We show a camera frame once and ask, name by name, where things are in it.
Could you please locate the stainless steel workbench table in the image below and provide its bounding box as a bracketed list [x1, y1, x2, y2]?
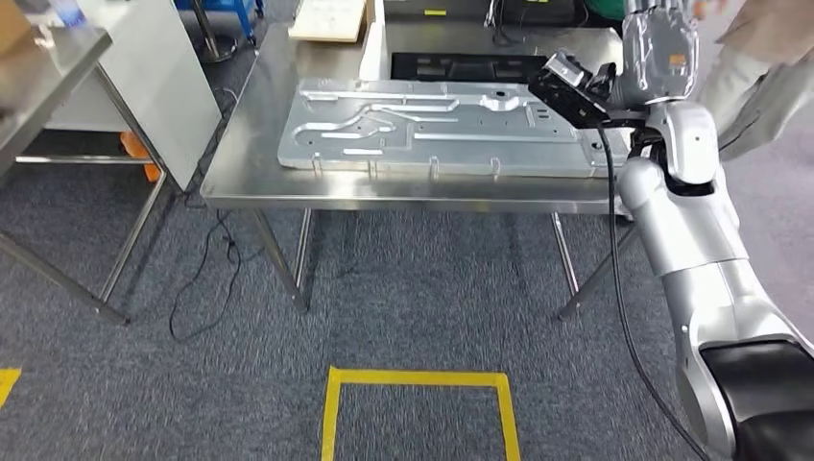
[199, 22, 639, 322]

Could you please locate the thin black floor cable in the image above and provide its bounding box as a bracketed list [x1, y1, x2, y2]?
[167, 85, 265, 343]

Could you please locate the thick black camera cable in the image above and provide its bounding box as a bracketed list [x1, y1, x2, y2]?
[594, 122, 711, 461]

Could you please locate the small blue rack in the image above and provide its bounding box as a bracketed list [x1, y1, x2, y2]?
[173, 0, 266, 47]

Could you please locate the dark equipment with yellow label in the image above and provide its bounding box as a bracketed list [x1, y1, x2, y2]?
[383, 0, 589, 28]

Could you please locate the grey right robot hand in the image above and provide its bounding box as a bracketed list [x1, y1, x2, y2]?
[609, 0, 701, 109]

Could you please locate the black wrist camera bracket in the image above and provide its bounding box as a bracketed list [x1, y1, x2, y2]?
[527, 61, 647, 130]

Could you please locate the brown cardboard box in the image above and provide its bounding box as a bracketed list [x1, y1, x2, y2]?
[0, 0, 35, 56]

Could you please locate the white cabinet panel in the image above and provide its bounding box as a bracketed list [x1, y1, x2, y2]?
[45, 0, 223, 193]

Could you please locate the small orange object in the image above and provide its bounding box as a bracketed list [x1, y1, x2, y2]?
[119, 130, 161, 184]

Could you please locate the stamped grey metal plate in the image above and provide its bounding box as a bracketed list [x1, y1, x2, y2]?
[276, 77, 632, 180]

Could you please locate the long black plastic part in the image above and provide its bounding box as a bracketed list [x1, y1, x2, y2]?
[390, 51, 552, 85]

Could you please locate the white foam block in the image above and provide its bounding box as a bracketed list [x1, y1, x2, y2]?
[358, 0, 390, 82]

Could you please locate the clear plastic bottle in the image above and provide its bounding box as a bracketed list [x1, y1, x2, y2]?
[52, 0, 88, 29]

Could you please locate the shallow wooden box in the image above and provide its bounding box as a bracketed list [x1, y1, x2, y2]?
[287, 0, 376, 44]

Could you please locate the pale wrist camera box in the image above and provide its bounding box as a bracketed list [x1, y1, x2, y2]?
[541, 51, 587, 88]

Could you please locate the chrome stanchion post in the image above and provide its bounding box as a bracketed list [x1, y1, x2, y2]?
[189, 0, 240, 64]

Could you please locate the black cable bundle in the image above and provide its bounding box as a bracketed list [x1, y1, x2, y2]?
[483, 0, 530, 48]

